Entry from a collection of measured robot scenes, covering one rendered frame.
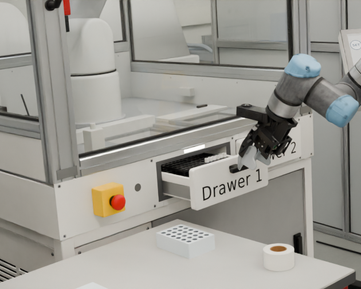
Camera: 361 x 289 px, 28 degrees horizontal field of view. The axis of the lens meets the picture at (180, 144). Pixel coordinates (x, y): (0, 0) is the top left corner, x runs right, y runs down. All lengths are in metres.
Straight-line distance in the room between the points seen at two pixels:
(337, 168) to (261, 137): 2.13
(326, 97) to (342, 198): 2.26
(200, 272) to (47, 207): 0.43
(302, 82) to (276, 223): 0.79
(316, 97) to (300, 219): 0.86
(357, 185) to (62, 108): 2.37
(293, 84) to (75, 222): 0.63
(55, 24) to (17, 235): 0.61
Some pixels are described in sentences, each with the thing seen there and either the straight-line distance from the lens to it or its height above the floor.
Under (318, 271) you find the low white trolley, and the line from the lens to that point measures 1.64.
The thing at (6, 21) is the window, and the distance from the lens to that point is 1.86.
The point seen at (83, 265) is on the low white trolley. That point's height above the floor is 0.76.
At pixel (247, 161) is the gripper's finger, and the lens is 1.86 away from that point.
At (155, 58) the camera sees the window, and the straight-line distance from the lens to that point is 1.94.
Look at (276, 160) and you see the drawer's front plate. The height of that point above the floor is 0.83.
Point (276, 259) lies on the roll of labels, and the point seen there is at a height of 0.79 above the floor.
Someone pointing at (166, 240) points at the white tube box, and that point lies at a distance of 1.77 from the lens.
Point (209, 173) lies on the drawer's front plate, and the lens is 1.89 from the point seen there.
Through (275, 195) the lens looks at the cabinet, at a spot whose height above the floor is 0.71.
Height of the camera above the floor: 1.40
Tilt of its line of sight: 13 degrees down
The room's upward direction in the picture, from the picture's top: 4 degrees counter-clockwise
